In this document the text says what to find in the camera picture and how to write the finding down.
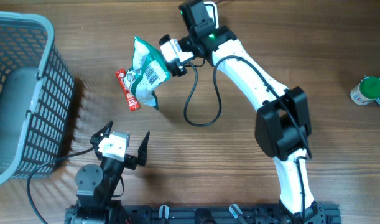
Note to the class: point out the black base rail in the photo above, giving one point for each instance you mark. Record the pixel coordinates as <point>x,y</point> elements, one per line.
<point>269,213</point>

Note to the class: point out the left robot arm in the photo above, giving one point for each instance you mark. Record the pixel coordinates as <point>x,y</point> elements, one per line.
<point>96,184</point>

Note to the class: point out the grey plastic mesh basket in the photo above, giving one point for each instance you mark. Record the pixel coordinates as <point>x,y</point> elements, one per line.
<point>36,92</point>

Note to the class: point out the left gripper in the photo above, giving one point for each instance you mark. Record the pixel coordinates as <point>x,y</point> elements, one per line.
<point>130,162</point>

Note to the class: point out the white barcode scanner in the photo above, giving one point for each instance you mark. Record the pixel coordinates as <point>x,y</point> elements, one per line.
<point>212,10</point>

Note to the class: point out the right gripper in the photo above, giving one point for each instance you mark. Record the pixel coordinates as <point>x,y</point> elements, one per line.
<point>174,68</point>

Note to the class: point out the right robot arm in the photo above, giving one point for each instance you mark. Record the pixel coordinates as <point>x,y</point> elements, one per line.
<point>282,116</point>

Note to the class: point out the green lid jar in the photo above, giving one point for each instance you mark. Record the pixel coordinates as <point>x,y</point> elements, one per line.
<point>366,91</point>

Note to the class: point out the green 3M glove package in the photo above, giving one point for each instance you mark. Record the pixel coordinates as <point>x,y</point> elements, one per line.
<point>148,71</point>

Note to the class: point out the red coffee stick sachet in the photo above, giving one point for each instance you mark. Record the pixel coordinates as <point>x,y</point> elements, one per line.
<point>132,102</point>

